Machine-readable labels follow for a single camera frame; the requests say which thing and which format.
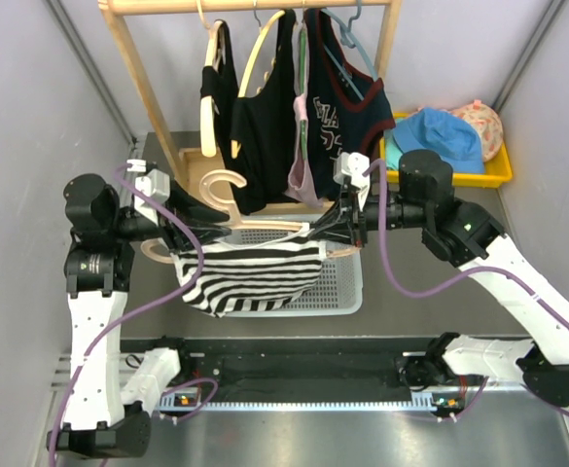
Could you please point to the yellow metal-hook hanger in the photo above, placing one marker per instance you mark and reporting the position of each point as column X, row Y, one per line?
column 252, row 59

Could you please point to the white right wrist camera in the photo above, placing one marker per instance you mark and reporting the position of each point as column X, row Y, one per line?
column 354, row 166

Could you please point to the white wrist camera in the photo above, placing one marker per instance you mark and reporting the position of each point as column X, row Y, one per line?
column 354, row 166
column 152, row 183

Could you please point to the pink floral hat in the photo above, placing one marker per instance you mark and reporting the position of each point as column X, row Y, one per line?
column 487, row 124

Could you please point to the wooden clothes rack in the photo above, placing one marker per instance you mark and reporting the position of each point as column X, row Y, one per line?
column 179, row 102

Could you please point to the navy maroon-trimmed jersey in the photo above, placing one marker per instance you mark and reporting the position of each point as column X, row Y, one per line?
column 348, row 110

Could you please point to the pink tank top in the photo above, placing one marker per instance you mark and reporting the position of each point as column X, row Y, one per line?
column 300, row 182

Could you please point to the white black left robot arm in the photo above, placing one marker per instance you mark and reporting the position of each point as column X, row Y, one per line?
column 100, row 417

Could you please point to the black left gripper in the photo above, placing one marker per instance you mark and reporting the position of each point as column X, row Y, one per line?
column 195, row 212

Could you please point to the blue plastic hanger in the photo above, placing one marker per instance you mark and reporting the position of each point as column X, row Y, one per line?
column 350, row 41

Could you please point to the beige wooden hanger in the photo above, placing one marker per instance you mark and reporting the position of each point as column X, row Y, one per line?
column 236, row 221

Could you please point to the small black tank top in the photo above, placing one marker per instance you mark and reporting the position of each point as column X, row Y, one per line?
column 225, row 90

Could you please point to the green plastic hanger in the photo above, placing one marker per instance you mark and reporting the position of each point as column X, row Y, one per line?
column 303, row 79

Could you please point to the blue bucket hat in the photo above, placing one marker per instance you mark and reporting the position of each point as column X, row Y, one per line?
column 454, row 140

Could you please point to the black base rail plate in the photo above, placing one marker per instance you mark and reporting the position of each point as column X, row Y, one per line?
column 314, row 370

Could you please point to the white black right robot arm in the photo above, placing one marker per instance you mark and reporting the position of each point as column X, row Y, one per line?
column 467, row 236

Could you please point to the black white striped tank top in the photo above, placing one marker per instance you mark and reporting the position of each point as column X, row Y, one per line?
column 250, row 278

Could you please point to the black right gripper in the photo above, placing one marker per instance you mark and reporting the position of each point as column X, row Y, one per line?
column 346, row 206

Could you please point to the white plastic laundry basket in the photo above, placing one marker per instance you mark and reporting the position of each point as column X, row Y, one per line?
column 338, row 291

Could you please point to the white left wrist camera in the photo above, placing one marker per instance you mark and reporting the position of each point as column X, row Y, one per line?
column 152, row 183

